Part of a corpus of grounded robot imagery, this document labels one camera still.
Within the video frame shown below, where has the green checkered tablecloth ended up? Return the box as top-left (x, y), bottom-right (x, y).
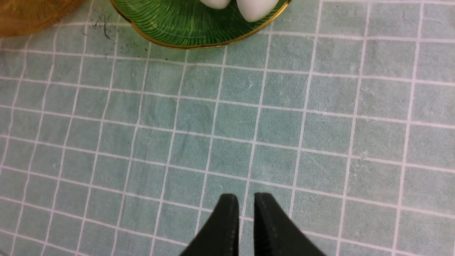
top-left (0, 0), bottom-right (455, 256)

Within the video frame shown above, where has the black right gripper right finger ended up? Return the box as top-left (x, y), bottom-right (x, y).
top-left (254, 193), bottom-right (325, 256)

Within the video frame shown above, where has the white radish with leaves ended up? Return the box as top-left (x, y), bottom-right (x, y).
top-left (236, 0), bottom-right (279, 22)

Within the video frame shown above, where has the green glass plate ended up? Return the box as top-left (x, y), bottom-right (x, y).
top-left (111, 0), bottom-right (290, 49)

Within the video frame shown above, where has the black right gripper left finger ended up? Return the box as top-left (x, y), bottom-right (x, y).
top-left (180, 193), bottom-right (239, 256)

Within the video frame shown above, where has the amber glass plate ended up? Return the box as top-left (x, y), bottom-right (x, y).
top-left (0, 0), bottom-right (84, 38)

